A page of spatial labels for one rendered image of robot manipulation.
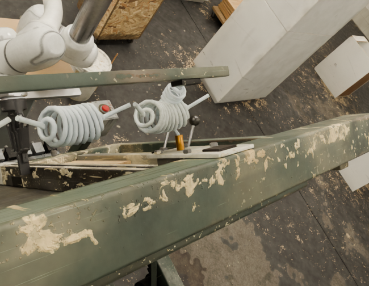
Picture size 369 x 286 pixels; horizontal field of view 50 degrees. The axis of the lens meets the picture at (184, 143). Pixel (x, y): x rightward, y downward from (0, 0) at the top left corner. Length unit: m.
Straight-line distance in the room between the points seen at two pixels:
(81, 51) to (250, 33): 2.17
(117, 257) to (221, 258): 2.72
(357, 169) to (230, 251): 2.29
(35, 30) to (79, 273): 0.81
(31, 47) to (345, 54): 5.51
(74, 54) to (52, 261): 1.65
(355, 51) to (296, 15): 2.73
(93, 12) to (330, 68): 4.98
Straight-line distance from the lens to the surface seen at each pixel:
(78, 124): 0.61
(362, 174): 5.06
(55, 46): 1.15
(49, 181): 1.23
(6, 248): 0.45
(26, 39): 1.17
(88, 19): 1.85
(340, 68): 6.32
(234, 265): 3.29
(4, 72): 1.29
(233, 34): 3.99
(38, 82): 0.55
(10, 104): 1.29
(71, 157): 1.83
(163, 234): 0.56
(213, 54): 4.15
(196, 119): 1.31
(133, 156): 1.49
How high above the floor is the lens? 2.37
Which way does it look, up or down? 42 degrees down
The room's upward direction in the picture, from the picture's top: 45 degrees clockwise
